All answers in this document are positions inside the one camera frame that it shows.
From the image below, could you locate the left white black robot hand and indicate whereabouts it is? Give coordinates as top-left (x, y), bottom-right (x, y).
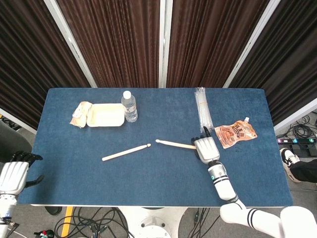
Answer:
top-left (0, 151), bottom-right (45, 196)

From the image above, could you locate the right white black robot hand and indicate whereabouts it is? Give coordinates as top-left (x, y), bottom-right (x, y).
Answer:
top-left (190, 125), bottom-right (220, 165)

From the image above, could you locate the pale wooden drumstick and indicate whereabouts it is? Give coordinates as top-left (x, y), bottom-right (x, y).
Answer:
top-left (155, 139), bottom-right (197, 150)
top-left (102, 143), bottom-right (152, 162)

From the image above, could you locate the orange spout drink pouch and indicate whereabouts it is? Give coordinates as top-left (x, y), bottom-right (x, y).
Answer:
top-left (214, 117), bottom-right (258, 149)

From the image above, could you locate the bundle of clear wrapped straws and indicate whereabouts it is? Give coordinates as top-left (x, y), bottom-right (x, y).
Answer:
top-left (195, 87), bottom-right (214, 133)

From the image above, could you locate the blue table cloth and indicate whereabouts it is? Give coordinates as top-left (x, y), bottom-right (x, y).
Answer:
top-left (17, 87), bottom-right (293, 208)

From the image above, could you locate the yellow floor tape strip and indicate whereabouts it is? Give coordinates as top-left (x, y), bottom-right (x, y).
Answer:
top-left (61, 207), bottom-right (74, 236)

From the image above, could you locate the white black sneaker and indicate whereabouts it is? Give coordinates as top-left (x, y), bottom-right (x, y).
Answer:
top-left (279, 148), bottom-right (302, 183)

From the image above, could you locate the clear plastic water bottle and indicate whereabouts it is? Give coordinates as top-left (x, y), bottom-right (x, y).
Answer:
top-left (121, 90), bottom-right (139, 123)

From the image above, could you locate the plastic wrapped bread bag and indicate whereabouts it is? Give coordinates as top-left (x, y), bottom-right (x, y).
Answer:
top-left (70, 101), bottom-right (93, 128)

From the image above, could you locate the black foot pedal unit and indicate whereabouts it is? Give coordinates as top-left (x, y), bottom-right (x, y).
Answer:
top-left (289, 143), bottom-right (317, 160)

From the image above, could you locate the black trouser leg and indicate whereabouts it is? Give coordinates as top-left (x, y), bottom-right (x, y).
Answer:
top-left (289, 160), bottom-right (317, 184)

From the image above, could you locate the brown pleated partition panel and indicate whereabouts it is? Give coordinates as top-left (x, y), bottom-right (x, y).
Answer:
top-left (0, 0), bottom-right (91, 129)
top-left (229, 0), bottom-right (317, 124)
top-left (56, 0), bottom-right (161, 88)
top-left (166, 0), bottom-right (270, 88)

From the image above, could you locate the cream takeaway food tray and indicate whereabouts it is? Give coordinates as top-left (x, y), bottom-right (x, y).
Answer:
top-left (86, 103), bottom-right (126, 128)

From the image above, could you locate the white partition base rail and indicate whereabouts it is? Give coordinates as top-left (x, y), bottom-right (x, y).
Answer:
top-left (0, 108), bottom-right (38, 134)
top-left (273, 98), bottom-right (317, 133)

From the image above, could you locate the black floor cable bundle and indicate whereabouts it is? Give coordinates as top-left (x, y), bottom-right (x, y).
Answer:
top-left (33, 207), bottom-right (134, 238)
top-left (277, 114), bottom-right (317, 139)
top-left (187, 207), bottom-right (223, 238)

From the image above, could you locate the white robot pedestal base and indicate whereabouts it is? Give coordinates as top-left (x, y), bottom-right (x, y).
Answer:
top-left (116, 207), bottom-right (189, 238)

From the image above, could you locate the white partition post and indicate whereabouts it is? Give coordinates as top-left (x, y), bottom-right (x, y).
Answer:
top-left (222, 0), bottom-right (290, 88)
top-left (158, 0), bottom-right (173, 88)
top-left (43, 0), bottom-right (98, 88)

